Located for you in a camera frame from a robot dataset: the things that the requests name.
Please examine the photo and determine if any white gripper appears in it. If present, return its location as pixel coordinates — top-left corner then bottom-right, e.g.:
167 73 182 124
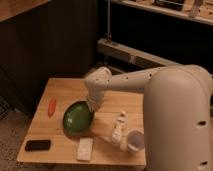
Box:
87 88 105 112

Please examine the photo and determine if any green ceramic bowl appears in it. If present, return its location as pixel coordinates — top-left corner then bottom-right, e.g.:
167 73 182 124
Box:
63 101 94 135

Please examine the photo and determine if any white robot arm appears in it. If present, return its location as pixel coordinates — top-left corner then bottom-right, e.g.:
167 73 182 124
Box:
85 65 213 171

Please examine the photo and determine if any orange carrot toy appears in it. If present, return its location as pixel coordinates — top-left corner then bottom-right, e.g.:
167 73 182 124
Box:
48 98 57 117

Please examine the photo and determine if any white plastic bottle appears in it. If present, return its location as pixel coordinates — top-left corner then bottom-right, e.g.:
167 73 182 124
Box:
111 111 126 151

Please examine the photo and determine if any wooden table board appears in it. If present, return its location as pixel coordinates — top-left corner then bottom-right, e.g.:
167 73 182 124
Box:
17 78 145 166

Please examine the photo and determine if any black smartphone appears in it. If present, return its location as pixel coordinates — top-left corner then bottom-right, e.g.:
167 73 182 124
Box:
25 140 51 151

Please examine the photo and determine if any vertical metal pole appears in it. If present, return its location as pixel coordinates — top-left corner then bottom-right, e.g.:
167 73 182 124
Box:
107 0 111 41

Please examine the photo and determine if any metal shelf rail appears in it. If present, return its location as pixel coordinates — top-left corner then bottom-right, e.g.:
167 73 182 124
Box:
97 38 177 68

